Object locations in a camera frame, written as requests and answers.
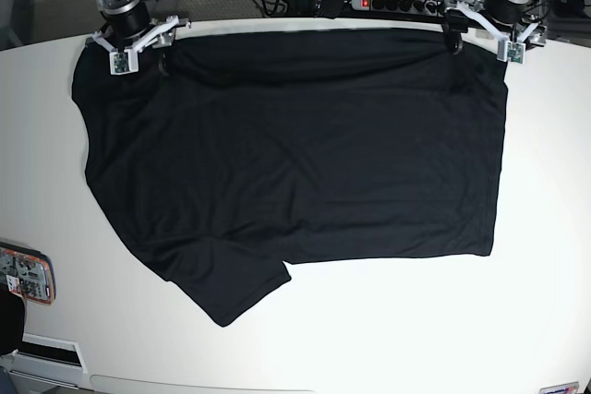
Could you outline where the white power strip red switch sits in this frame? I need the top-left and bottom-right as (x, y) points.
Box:
(349, 0), (440, 17)

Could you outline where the white device at table edge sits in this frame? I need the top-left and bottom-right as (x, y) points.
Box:
(1, 332), (88, 389)

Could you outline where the orange clear parts box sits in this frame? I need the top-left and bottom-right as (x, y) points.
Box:
(1, 242), (56, 305)

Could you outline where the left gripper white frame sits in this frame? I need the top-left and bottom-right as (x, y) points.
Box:
(442, 0), (547, 55)

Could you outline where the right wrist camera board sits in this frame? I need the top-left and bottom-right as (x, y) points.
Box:
(109, 51), (139, 76)

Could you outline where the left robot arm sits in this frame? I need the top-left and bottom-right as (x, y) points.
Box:
(440, 0), (546, 64)

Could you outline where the black T-shirt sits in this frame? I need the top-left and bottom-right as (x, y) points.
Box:
(71, 30), (508, 327)

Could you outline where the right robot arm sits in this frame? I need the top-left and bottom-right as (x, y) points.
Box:
(90, 0), (191, 76)

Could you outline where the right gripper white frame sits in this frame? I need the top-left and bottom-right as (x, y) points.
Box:
(85, 15), (191, 77)

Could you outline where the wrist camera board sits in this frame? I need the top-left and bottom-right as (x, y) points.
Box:
(109, 51), (139, 76)
(497, 40), (526, 64)

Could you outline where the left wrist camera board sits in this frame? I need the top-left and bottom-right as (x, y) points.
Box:
(497, 40), (526, 64)

